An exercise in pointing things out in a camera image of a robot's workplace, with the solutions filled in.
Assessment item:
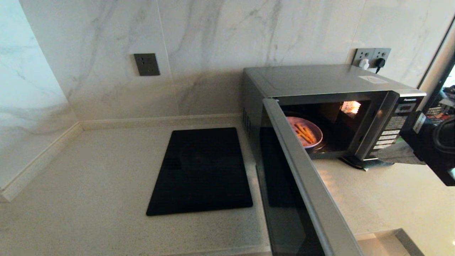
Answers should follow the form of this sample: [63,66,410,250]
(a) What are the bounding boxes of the purple plastic plate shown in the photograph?
[286,116,324,149]

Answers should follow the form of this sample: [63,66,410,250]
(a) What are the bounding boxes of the black silver microwave oven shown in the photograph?
[242,64,427,170]

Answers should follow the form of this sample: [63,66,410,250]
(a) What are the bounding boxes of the dark cloth pad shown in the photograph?
[341,156,394,171]

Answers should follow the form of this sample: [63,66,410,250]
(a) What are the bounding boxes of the orange french fry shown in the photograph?
[301,124,316,143]
[294,123,310,142]

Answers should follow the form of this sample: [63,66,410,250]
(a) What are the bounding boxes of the black glass induction cooktop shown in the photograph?
[145,127,254,217]

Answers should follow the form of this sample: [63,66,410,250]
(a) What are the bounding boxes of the metal shopping cart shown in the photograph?
[427,85,455,123]

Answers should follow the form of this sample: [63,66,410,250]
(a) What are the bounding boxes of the grey double wall socket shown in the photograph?
[352,48,392,70]

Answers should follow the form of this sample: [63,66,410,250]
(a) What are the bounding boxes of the dark single wall socket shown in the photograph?
[133,53,161,77]

